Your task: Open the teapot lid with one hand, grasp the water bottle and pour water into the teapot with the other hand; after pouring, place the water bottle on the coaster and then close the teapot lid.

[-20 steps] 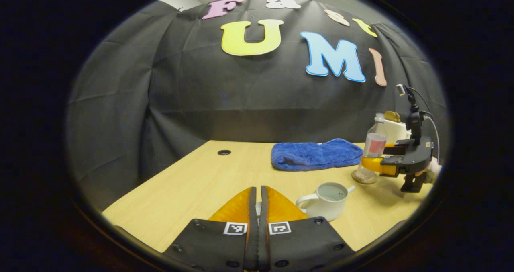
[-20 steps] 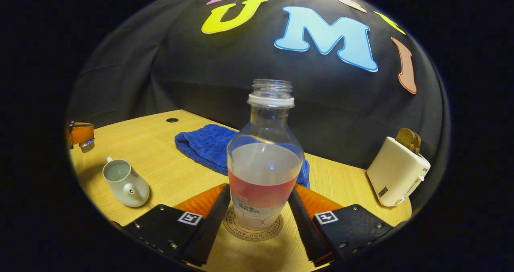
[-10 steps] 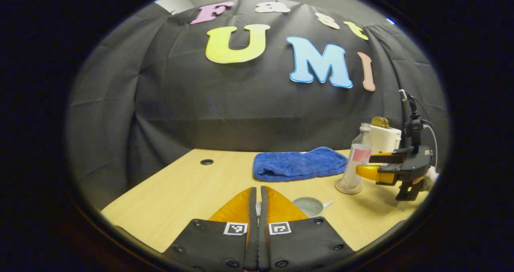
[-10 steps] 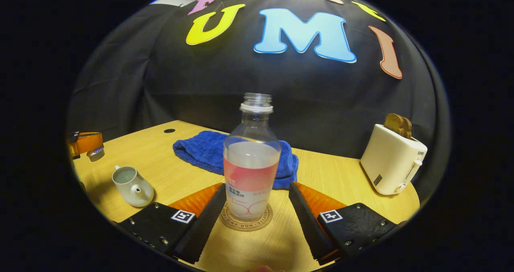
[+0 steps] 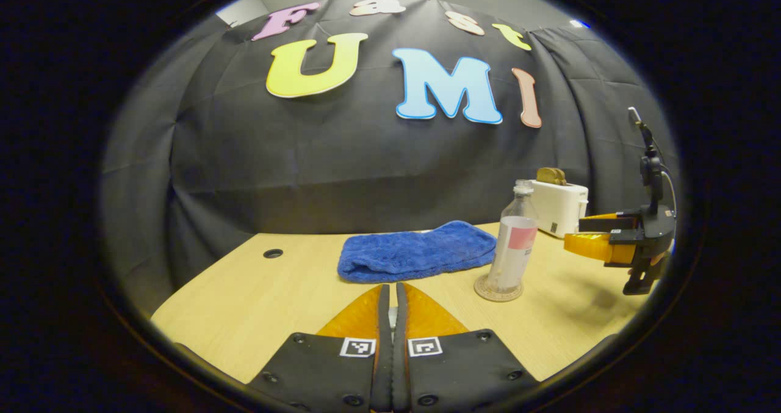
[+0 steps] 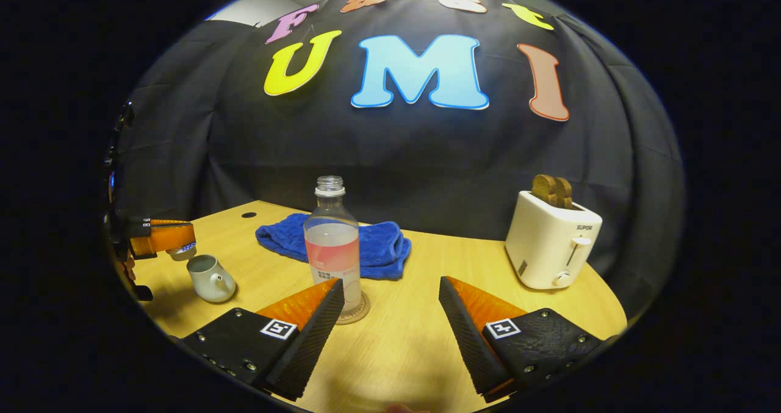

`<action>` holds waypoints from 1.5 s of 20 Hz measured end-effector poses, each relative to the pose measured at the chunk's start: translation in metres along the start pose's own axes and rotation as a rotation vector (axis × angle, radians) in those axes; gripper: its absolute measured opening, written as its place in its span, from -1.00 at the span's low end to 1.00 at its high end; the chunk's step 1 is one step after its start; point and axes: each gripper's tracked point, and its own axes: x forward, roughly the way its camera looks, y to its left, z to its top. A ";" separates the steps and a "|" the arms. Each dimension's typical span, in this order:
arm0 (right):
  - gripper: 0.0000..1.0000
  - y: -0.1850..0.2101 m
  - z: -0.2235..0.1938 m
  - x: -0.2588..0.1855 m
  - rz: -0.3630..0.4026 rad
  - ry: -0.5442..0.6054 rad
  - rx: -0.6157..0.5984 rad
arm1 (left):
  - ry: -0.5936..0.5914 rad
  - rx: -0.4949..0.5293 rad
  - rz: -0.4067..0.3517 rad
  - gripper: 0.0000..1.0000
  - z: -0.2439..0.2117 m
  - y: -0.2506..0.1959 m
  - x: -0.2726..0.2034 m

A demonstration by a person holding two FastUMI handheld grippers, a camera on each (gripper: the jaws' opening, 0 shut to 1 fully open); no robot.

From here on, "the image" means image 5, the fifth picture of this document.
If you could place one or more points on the clear water bottle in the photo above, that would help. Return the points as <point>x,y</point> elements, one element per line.
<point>511,260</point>

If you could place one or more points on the white toaster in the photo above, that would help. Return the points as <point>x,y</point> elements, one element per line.
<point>561,208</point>

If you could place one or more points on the ceiling light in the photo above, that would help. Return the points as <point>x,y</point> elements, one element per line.
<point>579,24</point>

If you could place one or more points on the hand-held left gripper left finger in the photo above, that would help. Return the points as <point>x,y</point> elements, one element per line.
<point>383,340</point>

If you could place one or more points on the blue towel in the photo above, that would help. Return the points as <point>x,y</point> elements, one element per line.
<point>415,251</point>

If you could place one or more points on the round cork coaster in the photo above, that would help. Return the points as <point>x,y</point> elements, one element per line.
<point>485,292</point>

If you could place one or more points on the black backdrop cloth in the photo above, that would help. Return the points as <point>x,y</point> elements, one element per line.
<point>366,169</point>

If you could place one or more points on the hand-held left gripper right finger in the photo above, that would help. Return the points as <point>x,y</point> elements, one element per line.
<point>401,340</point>

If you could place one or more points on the brown bread slice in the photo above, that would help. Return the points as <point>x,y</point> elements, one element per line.
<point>551,176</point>

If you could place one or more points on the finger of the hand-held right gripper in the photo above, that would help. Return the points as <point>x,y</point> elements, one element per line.
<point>610,222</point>
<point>595,245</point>

